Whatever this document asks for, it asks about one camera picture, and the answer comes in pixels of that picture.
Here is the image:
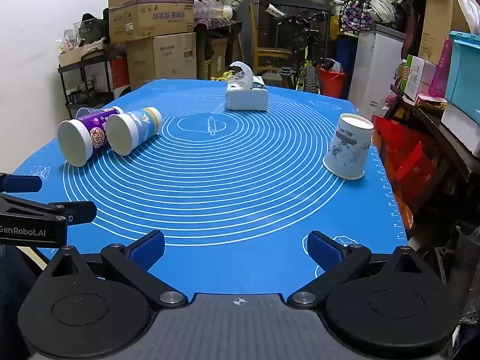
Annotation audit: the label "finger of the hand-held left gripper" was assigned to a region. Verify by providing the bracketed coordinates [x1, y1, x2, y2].
[0, 173, 43, 194]
[0, 193, 98, 226]

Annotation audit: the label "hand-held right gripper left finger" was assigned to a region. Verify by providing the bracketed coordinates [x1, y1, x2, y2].
[45, 230, 189, 310]

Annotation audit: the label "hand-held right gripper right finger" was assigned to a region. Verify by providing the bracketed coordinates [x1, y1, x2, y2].
[287, 230, 436, 308]

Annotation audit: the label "purple paper cup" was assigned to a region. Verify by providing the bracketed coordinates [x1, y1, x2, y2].
[57, 106, 125, 168]

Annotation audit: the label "blue sailboat paper cup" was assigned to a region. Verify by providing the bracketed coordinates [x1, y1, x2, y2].
[105, 106, 163, 157]

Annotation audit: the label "clear plastic cup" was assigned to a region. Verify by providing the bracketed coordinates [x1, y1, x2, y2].
[75, 107, 103, 121]

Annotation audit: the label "white map print paper cup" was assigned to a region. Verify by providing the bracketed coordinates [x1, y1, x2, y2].
[322, 113, 375, 181]

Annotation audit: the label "blue silicone baking mat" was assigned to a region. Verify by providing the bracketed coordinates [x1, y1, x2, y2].
[11, 79, 409, 298]

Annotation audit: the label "black metal shelf rack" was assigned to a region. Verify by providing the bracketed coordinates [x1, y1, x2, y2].
[57, 49, 128, 119]

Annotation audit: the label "red gift boxes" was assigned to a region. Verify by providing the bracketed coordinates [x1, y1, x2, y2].
[371, 114, 440, 230]

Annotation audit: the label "small shallow cardboard box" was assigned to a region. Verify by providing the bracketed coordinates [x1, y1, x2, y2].
[58, 41, 106, 68]

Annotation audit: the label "red plastic bucket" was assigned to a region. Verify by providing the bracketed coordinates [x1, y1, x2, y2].
[317, 65, 346, 98]

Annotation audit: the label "white tissue pack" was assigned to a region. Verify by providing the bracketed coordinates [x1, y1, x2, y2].
[225, 61, 269, 112]

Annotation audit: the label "dark cap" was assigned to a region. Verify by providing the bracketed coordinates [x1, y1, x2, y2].
[79, 13, 110, 44]

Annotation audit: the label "large plain cardboard box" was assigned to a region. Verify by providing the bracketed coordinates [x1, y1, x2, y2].
[127, 32, 198, 88]

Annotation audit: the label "white storage box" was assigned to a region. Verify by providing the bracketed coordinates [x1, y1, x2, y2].
[440, 101, 480, 148]

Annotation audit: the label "yellow plastic toy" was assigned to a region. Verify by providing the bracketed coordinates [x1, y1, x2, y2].
[210, 69, 235, 83]

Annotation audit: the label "white and green box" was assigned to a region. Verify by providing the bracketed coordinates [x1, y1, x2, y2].
[398, 54, 437, 101]

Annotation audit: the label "open printed cardboard box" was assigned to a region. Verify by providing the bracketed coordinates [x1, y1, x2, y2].
[108, 0, 196, 44]

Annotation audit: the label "bicycle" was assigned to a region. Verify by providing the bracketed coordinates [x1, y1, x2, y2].
[262, 3, 338, 95]

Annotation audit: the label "wooden chair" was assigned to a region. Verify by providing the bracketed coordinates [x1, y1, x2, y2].
[249, 4, 294, 76]

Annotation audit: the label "dark wooden desk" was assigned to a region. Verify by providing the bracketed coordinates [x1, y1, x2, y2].
[194, 19, 243, 80]

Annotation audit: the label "pink package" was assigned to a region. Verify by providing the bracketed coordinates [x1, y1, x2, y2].
[428, 37, 454, 98]

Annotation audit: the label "teal plastic crate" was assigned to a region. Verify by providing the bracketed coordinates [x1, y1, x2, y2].
[444, 31, 480, 115]

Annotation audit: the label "floral purple bag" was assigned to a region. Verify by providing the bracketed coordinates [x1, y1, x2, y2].
[339, 0, 376, 28]

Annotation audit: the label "beige cloth bag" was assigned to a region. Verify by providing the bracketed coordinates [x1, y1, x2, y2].
[369, 0, 397, 23]

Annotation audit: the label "tall brown cardboard box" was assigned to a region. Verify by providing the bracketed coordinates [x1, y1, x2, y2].
[418, 0, 470, 65]

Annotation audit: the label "white plastic bag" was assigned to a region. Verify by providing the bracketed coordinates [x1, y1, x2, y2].
[452, 0, 480, 35]

